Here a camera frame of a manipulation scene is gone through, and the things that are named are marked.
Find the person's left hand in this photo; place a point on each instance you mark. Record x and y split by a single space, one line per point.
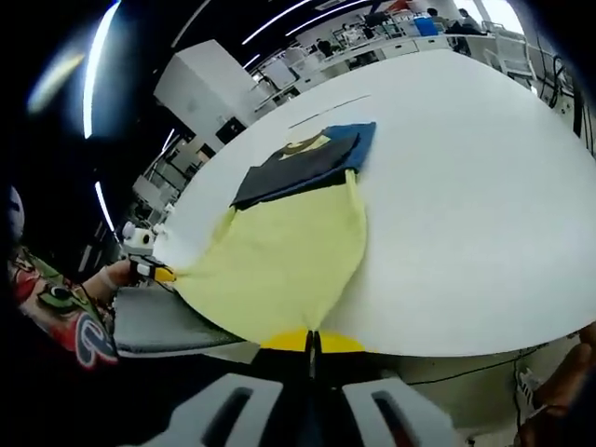
118 277

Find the person's white striped shoe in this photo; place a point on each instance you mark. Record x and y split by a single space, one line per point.
528 386

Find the black monitor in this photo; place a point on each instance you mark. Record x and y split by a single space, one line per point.
229 130

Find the white worn device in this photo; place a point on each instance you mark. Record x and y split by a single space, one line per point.
15 214

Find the yellow blue black garment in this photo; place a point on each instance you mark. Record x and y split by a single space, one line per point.
288 261

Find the blue storage box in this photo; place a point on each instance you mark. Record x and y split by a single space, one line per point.
426 26

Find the black metal rack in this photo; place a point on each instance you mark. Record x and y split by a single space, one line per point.
578 112

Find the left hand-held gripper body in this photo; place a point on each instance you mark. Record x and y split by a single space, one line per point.
139 247

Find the person's bare leg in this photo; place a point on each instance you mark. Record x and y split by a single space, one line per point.
568 372

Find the white square pillar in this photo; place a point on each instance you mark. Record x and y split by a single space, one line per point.
205 79

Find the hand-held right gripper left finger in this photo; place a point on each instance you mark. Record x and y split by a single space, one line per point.
270 410

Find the ceiling light strip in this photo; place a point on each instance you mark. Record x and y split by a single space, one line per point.
94 70

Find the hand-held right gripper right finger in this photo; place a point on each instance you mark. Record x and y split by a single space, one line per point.
356 405

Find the white office chair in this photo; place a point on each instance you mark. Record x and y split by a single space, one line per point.
510 49

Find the row of white cabinets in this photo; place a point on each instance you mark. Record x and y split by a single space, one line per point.
419 44

